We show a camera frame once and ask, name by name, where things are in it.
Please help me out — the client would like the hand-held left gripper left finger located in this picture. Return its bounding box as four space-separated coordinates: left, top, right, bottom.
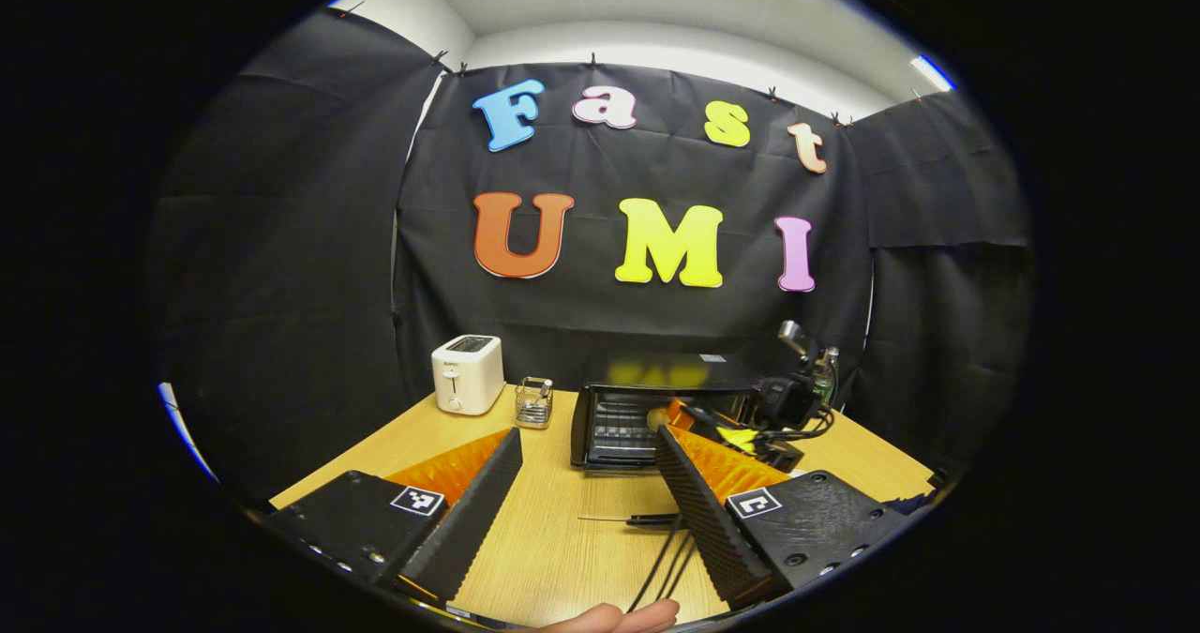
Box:
267 427 524 604

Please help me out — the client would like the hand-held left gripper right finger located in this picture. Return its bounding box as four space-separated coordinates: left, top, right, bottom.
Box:
653 424 915 610

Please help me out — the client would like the black electric oven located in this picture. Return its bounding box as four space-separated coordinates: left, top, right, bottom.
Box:
570 352 765 473

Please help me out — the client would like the white toaster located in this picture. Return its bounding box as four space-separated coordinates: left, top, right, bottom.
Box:
431 334 506 416

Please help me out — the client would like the black backdrop cloth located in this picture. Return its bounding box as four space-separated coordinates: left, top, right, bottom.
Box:
150 9 1037 503

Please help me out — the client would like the ceiling light panel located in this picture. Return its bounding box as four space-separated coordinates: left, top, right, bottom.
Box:
909 53 955 93

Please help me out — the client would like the wire mesh holder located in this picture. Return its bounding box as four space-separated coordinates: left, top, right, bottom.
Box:
514 376 555 430

